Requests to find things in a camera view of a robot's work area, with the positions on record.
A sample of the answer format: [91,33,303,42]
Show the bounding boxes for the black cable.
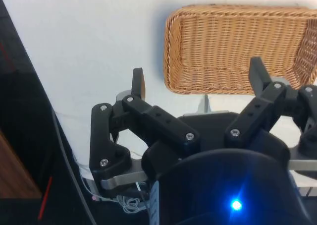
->
[51,110,97,225]

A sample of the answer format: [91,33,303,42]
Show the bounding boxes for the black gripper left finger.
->
[89,67,201,178]

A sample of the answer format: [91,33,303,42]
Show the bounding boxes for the black cabinet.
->
[0,0,99,225]

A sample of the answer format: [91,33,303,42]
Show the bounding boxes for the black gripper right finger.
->
[224,56,317,159]

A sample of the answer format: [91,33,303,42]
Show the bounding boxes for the wicker basket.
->
[163,3,317,96]

